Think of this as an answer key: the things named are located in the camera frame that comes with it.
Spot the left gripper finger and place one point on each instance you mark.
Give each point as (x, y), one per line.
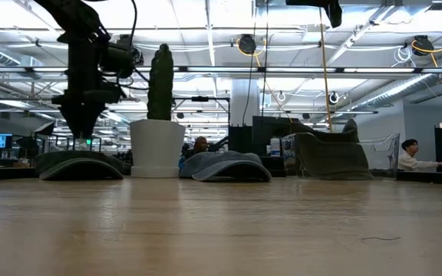
(73, 119)
(92, 119)

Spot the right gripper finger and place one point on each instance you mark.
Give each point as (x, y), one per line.
(335, 9)

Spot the dark grey baseball cap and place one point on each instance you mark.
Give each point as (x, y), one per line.
(52, 159)
(349, 132)
(328, 161)

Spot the grey blue baseball cap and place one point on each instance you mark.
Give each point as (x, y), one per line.
(213, 159)

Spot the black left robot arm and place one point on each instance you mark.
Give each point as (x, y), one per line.
(83, 57)

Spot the green exit sign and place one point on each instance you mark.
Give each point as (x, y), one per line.
(88, 142)

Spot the tall green cactus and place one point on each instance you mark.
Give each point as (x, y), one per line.
(160, 84)

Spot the small black ceiling reel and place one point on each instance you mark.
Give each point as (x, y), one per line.
(329, 98)

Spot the person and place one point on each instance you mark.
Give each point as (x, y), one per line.
(200, 145)
(411, 161)

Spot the long ceiling light strip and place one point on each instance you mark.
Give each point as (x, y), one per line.
(205, 69)

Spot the large black monitor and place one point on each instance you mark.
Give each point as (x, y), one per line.
(267, 128)

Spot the white bottle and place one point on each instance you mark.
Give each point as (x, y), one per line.
(275, 147)

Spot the black box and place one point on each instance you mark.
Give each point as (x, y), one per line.
(240, 138)

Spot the clear plastic bin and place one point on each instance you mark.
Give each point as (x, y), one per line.
(382, 153)

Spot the thin dark thread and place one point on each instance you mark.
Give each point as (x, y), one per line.
(374, 237)

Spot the black table edge rail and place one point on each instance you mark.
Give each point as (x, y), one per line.
(6, 173)

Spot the black metal frame rig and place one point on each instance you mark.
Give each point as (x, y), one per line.
(200, 98)

